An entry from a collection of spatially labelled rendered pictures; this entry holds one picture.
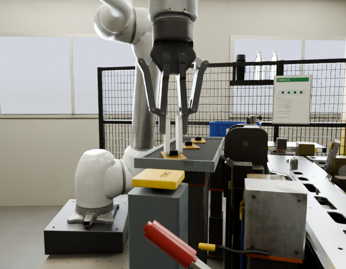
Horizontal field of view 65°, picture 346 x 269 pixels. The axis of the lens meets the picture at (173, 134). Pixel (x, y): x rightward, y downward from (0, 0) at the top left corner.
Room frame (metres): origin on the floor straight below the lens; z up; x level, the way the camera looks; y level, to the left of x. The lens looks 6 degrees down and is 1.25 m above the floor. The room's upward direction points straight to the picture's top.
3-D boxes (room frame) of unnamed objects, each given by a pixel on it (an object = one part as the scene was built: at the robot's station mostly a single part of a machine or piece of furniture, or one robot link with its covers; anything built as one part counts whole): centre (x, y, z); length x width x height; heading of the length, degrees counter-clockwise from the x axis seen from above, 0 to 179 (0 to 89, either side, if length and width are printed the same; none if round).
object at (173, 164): (0.62, -0.04, 1.16); 0.37 x 0.14 x 0.02; 167
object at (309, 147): (1.45, -0.72, 0.88); 0.08 x 0.08 x 0.36; 77
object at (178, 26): (0.50, 0.00, 1.36); 0.08 x 0.07 x 0.09; 99
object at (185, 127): (0.51, -0.03, 1.23); 0.03 x 0.01 x 0.05; 99
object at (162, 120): (0.50, 0.03, 1.23); 0.03 x 0.01 x 0.05; 99
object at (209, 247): (0.45, -0.11, 1.00); 0.12 x 0.01 x 0.01; 77
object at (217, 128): (1.70, -0.39, 1.10); 0.30 x 0.17 x 0.13; 69
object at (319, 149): (1.69, -0.44, 1.02); 0.90 x 0.22 x 0.03; 77
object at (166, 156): (0.50, 0.00, 1.17); 0.08 x 0.04 x 0.01; 9
